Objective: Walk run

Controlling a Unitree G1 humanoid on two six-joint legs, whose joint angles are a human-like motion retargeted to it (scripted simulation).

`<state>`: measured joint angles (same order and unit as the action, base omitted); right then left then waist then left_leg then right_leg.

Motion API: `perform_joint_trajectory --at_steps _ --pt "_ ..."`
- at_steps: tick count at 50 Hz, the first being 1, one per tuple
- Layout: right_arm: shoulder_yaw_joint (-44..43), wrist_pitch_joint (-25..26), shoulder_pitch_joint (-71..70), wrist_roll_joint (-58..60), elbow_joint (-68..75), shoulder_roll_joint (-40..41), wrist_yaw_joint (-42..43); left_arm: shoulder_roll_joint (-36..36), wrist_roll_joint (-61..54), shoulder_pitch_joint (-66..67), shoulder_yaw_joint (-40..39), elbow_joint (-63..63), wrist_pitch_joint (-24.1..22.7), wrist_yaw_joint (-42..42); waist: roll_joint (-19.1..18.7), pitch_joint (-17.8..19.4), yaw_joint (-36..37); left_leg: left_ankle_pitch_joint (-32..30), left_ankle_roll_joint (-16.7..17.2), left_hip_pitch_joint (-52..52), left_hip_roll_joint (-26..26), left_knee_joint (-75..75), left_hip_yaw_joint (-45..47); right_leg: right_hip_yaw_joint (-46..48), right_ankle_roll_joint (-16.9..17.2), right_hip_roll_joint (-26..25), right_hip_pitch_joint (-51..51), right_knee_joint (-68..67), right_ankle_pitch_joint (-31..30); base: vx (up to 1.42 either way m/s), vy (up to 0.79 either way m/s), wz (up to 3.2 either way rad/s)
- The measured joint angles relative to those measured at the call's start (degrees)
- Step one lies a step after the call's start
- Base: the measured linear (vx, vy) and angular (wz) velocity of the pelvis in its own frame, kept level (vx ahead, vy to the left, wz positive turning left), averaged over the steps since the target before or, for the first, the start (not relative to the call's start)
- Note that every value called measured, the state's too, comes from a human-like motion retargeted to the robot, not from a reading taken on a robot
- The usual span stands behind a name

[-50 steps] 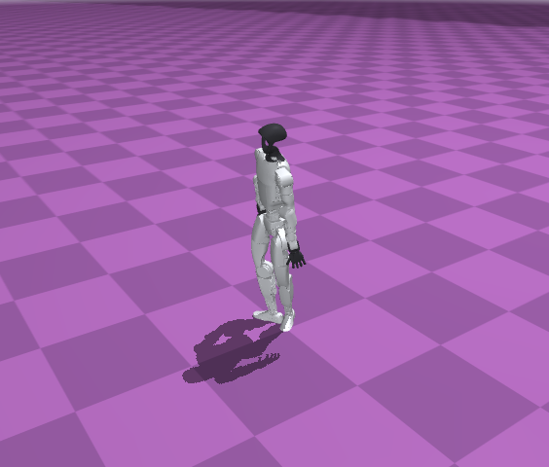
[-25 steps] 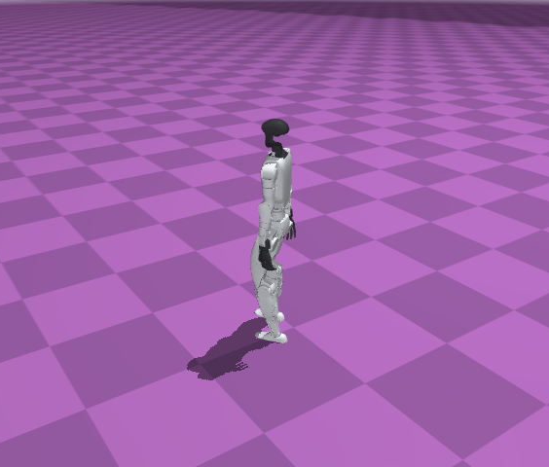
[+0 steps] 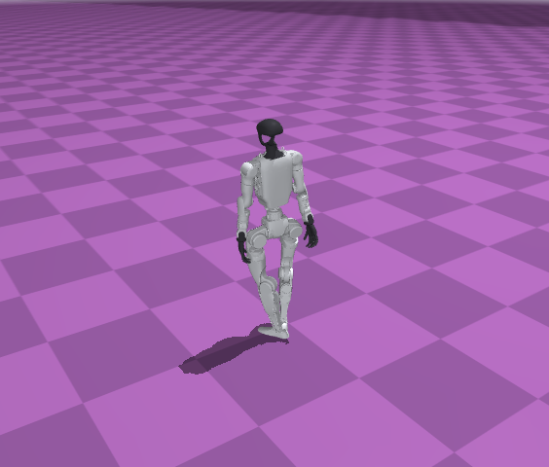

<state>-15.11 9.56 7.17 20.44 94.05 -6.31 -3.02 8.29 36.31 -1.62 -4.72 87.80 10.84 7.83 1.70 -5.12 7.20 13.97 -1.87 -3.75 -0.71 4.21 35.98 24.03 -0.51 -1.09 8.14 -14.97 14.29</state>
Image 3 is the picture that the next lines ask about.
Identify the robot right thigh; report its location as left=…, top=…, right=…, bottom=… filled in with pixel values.
left=278, top=218, right=303, bottom=282

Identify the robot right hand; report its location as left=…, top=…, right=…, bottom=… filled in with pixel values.
left=304, top=214, right=318, bottom=248

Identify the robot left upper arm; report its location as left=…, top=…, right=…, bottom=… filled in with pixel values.
left=240, top=160, right=260, bottom=208

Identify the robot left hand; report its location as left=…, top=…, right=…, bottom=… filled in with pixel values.
left=237, top=232, right=251, bottom=264

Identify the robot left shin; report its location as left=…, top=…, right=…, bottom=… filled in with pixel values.
left=257, top=281, right=282, bottom=333

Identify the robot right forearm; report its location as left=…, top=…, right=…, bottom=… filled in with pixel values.
left=296, top=182, right=313, bottom=222

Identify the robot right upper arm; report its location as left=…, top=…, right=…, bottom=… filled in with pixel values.
left=288, top=150, right=306, bottom=194

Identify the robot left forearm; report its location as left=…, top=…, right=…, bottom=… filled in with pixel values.
left=237, top=197, right=250, bottom=237

